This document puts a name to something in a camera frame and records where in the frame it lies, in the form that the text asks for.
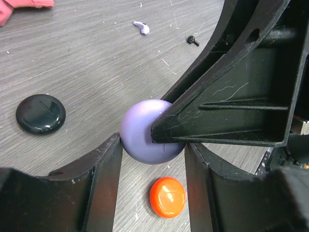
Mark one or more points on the orange earbud case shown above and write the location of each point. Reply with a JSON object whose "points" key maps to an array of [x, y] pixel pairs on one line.
{"points": [[167, 197]]}

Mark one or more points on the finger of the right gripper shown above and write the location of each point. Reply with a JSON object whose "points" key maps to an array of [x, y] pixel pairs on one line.
{"points": [[251, 19]]}

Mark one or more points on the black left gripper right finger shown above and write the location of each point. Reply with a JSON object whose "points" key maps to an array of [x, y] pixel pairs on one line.
{"points": [[225, 198]]}

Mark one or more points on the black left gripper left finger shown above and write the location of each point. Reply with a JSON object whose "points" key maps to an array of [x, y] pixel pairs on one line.
{"points": [[78, 197]]}

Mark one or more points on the lilac earbud case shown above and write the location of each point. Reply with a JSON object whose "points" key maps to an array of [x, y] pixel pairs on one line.
{"points": [[135, 133]]}

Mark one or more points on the lilac earbud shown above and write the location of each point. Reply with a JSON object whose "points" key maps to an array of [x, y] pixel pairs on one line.
{"points": [[144, 28]]}

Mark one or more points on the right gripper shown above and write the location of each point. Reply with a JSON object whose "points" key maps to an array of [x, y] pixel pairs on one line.
{"points": [[255, 94]]}

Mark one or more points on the black earbud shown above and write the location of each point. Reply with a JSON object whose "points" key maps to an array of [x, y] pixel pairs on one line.
{"points": [[191, 40]]}

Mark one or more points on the salmon folded shirt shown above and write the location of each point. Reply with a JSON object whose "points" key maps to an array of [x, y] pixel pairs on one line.
{"points": [[7, 7]]}

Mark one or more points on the black earbud case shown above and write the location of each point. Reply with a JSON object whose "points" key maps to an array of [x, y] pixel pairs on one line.
{"points": [[40, 114]]}

